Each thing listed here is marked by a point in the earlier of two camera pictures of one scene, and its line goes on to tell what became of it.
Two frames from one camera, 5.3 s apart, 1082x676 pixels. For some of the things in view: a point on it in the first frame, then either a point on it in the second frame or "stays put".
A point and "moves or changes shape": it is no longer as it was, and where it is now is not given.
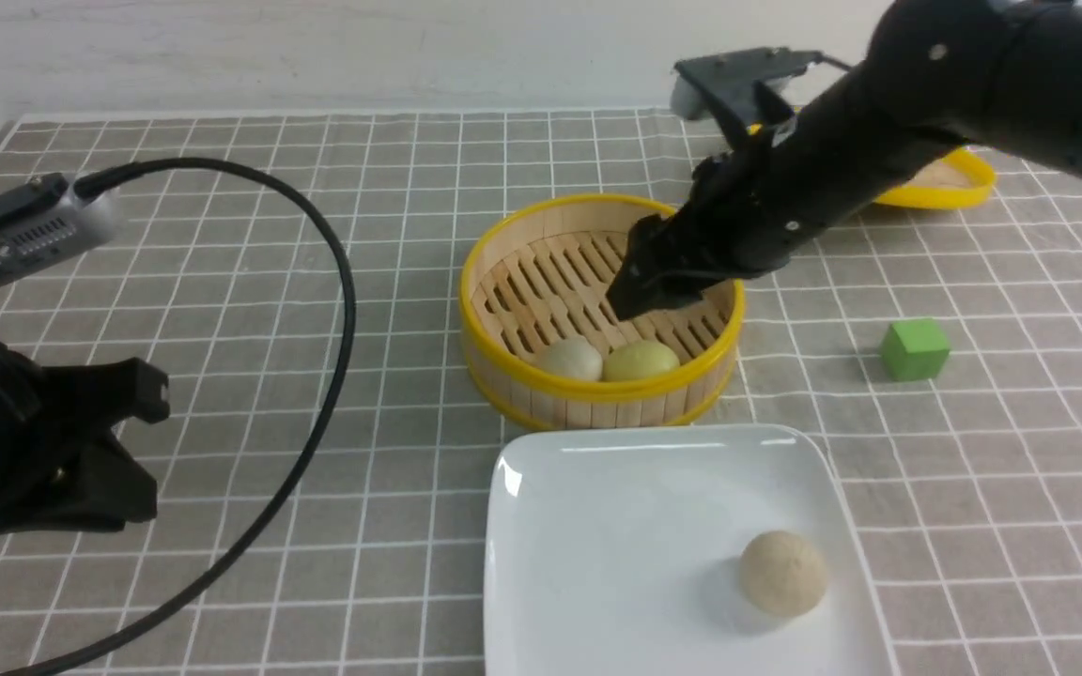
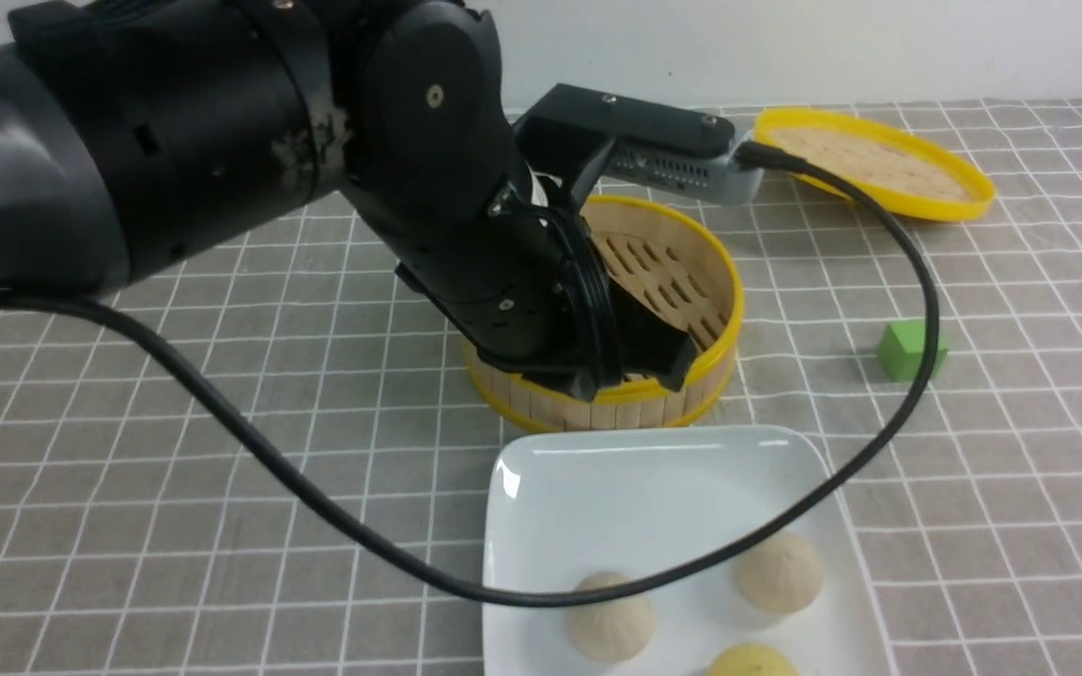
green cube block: [913, 350] stays put
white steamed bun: [573, 357] moves or changes shape
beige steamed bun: [782, 573] stays put
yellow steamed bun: [638, 360] moves or changes shape
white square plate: [618, 550] stays put
